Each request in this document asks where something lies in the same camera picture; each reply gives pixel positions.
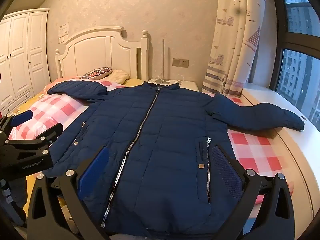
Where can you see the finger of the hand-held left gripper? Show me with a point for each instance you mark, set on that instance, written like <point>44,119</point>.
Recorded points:
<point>47,133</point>
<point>21,118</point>

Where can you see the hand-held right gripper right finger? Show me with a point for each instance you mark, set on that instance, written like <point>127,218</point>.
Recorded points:
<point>227,173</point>

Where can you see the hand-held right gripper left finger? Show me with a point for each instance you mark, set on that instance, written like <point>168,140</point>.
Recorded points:
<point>93,166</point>

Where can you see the navy quilted jacket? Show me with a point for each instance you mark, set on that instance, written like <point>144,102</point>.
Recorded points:
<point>160,130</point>

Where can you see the pink white checked bed sheet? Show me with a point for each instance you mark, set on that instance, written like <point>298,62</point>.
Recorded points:
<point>250,145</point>

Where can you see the white wardrobe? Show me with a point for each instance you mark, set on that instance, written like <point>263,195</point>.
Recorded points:
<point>20,55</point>

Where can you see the white window ledge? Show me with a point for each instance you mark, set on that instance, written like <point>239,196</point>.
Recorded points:
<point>300,150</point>

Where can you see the embroidered patterned pillow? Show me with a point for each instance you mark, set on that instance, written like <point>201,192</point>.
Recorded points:
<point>97,73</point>

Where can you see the cream fluffy pillow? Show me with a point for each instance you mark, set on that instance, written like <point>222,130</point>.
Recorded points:
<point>120,76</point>

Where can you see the white bed headboard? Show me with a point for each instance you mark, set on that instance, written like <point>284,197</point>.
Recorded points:
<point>100,55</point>

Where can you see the white bedside table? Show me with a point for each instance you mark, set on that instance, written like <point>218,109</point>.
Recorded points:
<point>187,85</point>

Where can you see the dark framed window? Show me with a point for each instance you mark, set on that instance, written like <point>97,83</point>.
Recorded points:
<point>295,75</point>

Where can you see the white slim lamp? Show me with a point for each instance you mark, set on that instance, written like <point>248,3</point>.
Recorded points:
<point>163,55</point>

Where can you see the sailboat print curtain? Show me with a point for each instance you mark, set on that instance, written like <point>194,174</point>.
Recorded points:
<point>237,42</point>

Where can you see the wall switch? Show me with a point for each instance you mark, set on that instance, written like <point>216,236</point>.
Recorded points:
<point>63,39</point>

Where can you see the paper wall notice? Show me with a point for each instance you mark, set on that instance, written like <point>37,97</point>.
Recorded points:
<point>63,29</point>

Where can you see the wall socket plate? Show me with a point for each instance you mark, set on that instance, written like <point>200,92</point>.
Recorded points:
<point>180,62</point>

